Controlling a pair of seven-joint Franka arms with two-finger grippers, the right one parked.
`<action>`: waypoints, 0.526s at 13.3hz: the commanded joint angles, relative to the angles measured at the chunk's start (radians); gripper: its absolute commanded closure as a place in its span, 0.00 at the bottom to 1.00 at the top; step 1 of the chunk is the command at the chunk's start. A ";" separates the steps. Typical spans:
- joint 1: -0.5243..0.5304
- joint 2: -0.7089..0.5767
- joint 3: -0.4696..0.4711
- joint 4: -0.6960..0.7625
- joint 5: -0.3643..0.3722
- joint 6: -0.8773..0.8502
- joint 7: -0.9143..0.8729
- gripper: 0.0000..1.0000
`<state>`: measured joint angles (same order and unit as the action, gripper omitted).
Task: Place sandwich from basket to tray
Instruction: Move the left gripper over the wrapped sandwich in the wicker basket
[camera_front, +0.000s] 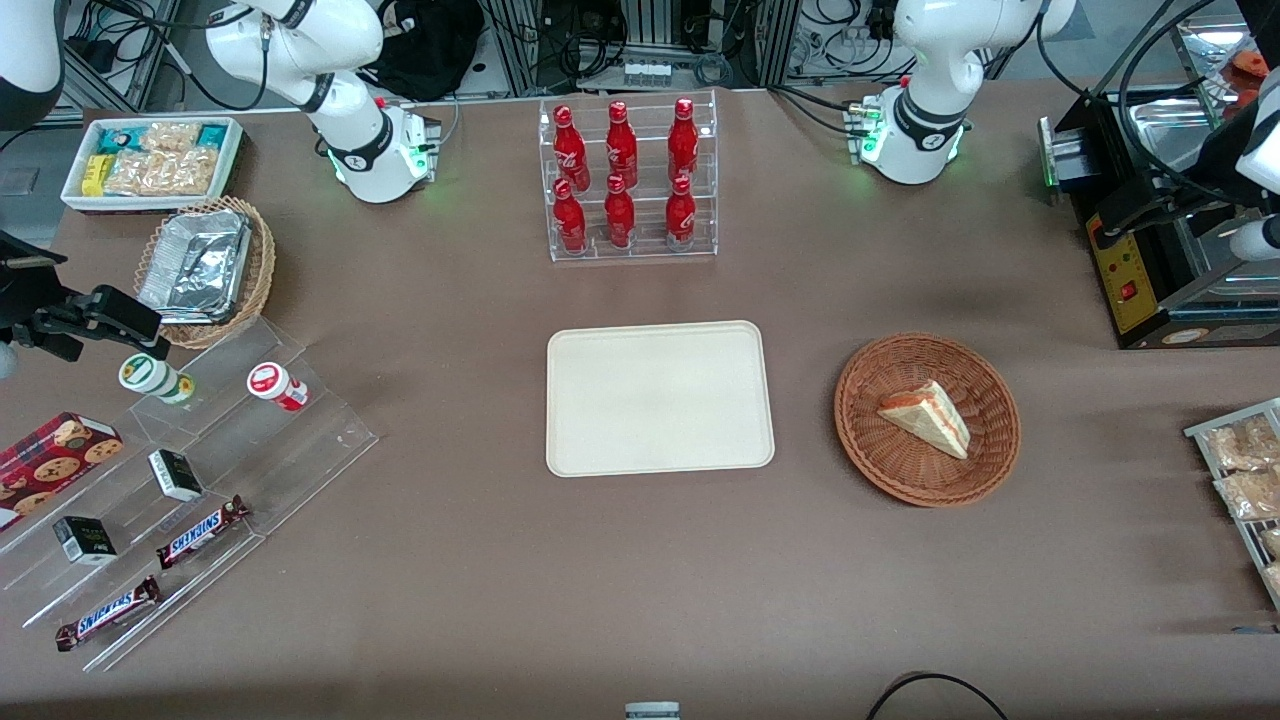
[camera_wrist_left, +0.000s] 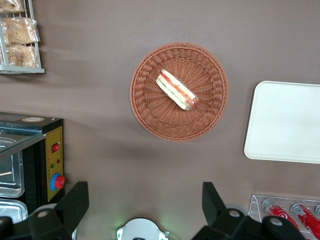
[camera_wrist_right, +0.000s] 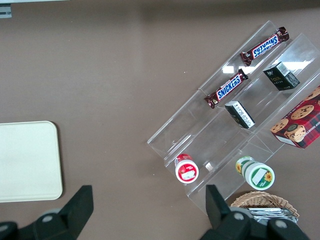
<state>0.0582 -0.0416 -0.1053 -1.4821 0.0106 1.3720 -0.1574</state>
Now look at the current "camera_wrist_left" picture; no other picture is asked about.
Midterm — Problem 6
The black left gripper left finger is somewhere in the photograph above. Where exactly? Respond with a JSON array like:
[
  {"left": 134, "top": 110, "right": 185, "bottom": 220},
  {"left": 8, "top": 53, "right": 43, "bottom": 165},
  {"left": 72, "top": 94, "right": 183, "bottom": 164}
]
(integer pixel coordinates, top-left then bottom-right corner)
[{"left": 0, "top": 181, "right": 90, "bottom": 240}]

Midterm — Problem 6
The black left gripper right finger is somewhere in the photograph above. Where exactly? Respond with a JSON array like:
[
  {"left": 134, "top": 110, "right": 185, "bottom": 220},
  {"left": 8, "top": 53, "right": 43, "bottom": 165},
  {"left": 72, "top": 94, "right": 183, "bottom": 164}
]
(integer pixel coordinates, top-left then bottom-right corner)
[{"left": 191, "top": 181, "right": 306, "bottom": 240}]

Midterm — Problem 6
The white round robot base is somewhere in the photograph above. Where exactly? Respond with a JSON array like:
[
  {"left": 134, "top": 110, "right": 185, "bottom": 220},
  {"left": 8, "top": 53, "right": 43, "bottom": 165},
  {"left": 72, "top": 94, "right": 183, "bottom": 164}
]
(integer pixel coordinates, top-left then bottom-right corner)
[{"left": 115, "top": 217, "right": 170, "bottom": 240}]

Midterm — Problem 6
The cream rectangular plastic tray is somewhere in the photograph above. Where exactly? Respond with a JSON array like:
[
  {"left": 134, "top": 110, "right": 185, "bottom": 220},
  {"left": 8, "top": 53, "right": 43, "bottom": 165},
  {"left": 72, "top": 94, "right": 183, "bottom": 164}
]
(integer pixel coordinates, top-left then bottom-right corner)
[{"left": 243, "top": 80, "right": 320, "bottom": 165}]

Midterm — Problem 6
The brown round wicker basket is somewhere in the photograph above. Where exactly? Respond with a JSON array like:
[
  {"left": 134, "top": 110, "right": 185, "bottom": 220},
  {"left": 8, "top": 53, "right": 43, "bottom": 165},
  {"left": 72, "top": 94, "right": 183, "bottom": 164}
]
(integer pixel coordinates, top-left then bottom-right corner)
[{"left": 129, "top": 42, "right": 230, "bottom": 143}]

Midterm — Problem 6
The wrapped layered sandwich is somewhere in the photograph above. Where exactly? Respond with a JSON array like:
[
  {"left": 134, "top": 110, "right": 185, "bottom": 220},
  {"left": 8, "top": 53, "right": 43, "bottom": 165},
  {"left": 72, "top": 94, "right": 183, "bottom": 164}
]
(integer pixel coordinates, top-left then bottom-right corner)
[{"left": 155, "top": 69, "right": 200, "bottom": 111}]

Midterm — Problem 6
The clear acrylic bottle holder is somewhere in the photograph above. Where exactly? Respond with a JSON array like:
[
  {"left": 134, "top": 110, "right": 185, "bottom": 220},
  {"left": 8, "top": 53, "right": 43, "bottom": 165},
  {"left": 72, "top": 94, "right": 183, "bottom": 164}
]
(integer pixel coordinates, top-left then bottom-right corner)
[{"left": 247, "top": 194, "right": 320, "bottom": 240}]

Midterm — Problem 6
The red round knob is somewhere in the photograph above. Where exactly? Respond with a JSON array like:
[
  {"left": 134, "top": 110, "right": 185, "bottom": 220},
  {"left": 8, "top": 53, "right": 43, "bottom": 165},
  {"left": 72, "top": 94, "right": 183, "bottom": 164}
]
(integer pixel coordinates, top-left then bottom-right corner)
[{"left": 54, "top": 175, "right": 66, "bottom": 189}]

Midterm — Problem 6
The red cola bottle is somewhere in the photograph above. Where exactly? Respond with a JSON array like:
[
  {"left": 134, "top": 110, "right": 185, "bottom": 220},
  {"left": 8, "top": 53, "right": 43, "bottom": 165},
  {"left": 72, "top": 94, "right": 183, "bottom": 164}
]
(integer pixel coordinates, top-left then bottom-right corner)
[
  {"left": 261, "top": 198, "right": 300, "bottom": 231},
  {"left": 290, "top": 203, "right": 320, "bottom": 240}
]

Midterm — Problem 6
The black glass food warmer cabinet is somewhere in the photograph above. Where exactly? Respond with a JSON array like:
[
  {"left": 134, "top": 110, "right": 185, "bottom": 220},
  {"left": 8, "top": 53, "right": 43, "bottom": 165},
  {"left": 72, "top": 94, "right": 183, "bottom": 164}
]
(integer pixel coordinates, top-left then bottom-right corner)
[{"left": 0, "top": 111, "right": 67, "bottom": 221}]

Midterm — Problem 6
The wrapped bread package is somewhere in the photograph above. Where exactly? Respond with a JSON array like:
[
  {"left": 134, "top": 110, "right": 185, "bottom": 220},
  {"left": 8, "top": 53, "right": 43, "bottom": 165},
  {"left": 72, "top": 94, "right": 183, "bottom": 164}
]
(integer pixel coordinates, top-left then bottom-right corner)
[
  {"left": 0, "top": 17, "right": 41, "bottom": 46},
  {"left": 0, "top": 0, "right": 26, "bottom": 14},
  {"left": 5, "top": 44, "right": 41, "bottom": 69}
]

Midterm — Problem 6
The grey wire bread rack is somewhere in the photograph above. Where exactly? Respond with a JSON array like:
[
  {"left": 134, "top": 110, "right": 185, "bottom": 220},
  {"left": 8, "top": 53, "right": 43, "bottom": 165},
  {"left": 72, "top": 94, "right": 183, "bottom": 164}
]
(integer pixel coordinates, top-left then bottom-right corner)
[{"left": 0, "top": 0, "right": 46, "bottom": 75}]

